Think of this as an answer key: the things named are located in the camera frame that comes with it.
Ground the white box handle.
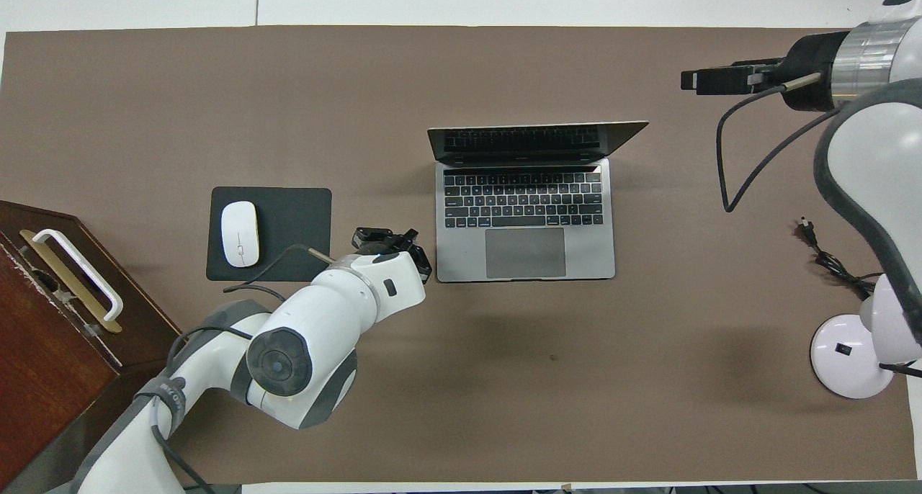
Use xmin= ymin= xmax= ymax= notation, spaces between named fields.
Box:
xmin=32 ymin=229 xmax=125 ymax=323

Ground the silver grey laptop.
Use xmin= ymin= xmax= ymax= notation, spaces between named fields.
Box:
xmin=427 ymin=121 xmax=650 ymax=283

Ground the black lamp power cable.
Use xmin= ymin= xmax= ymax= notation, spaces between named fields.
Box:
xmin=795 ymin=219 xmax=883 ymax=299

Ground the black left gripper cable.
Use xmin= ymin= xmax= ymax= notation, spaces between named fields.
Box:
xmin=222 ymin=243 xmax=336 ymax=304

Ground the white computer mouse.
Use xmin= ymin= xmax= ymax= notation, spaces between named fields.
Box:
xmin=220 ymin=201 xmax=260 ymax=268

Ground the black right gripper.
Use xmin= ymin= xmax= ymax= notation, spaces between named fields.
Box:
xmin=681 ymin=32 xmax=843 ymax=113

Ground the brown table mat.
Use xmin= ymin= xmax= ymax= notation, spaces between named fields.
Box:
xmin=0 ymin=26 xmax=898 ymax=484

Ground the dark brown wooden box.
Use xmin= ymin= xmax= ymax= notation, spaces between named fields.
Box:
xmin=0 ymin=200 xmax=184 ymax=494

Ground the white desk lamp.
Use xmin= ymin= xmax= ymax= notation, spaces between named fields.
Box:
xmin=810 ymin=272 xmax=922 ymax=400

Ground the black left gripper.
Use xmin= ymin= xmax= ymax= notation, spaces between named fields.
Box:
xmin=352 ymin=226 xmax=433 ymax=284

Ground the gold metal handle plate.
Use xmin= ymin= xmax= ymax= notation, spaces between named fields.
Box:
xmin=19 ymin=229 xmax=123 ymax=334

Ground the black mouse pad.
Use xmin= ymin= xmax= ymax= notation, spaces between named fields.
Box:
xmin=206 ymin=187 xmax=333 ymax=282

